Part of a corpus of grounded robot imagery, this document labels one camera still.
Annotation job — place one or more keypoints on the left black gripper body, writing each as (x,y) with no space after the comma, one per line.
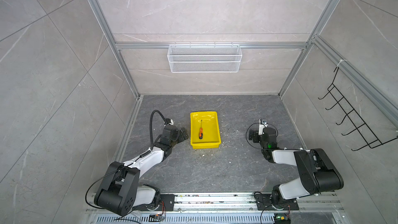
(176,137)

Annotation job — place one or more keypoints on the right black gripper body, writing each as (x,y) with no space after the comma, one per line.
(258,138)

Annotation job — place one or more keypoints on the orange black screwdriver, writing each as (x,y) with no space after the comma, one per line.
(201,134)

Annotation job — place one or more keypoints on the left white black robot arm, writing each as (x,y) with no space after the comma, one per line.
(120,190)

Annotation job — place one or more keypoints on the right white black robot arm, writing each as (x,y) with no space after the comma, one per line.
(316,172)

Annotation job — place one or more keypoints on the yellow plastic bin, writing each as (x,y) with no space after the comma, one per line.
(212,138)

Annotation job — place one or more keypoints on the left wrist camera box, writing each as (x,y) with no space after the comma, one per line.
(169,121)

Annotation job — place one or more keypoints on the white wire mesh basket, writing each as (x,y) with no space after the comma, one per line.
(204,58)

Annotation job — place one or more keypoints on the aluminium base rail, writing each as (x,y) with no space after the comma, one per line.
(228,208)

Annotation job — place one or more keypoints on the black wire hook rack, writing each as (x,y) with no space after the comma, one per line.
(359,125)

